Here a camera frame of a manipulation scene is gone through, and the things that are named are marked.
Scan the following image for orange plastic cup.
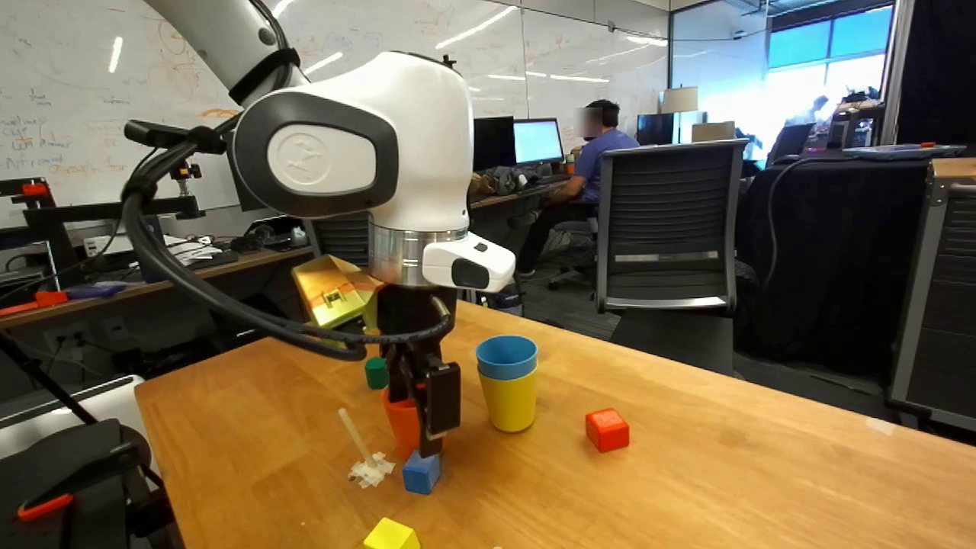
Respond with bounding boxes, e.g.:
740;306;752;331
380;392;431;465

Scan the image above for person in blue shirt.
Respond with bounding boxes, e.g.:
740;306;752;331
516;97;638;277

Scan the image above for black stand with red knob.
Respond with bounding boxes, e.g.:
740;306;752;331
0;177;201;300

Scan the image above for lit computer monitor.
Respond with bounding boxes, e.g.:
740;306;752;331
510;117;566;167

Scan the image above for yellow cube block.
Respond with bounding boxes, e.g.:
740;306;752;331
360;515;420;549

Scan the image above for blue cube block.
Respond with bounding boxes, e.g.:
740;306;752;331
398;451;446;498

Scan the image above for yellow-green wrist camera box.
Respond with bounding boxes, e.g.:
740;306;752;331
288;253;384;331

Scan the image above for red cube block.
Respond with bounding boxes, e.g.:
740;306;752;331
581;406;631;453

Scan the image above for grey mesh office chair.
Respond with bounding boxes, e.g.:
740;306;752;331
595;138;752;370

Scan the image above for dark mesh office chair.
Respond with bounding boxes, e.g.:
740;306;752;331
307;208;379;269

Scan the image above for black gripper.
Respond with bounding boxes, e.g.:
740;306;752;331
375;287;466;459

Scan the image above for white table lamp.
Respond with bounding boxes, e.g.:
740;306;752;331
661;82;704;145

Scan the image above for black bag with red clip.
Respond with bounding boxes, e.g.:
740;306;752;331
0;420;185;549

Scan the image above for long wooden desk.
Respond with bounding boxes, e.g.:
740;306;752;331
0;242;316;331

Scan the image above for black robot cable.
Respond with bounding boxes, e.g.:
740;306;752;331
120;119;454;363

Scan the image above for black curtain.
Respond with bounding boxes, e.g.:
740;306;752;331
892;0;976;150

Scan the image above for green cylinder block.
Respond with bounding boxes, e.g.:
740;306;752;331
362;353;393;392

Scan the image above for yellow plastic cup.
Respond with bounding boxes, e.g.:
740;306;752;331
478;370;543;435

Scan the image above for white tray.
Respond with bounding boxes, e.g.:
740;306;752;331
0;376;150;460

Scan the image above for black camera on mount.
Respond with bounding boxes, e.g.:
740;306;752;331
123;117;233;158

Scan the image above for grey drawer cabinet wood top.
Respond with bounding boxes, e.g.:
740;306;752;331
887;156;976;435

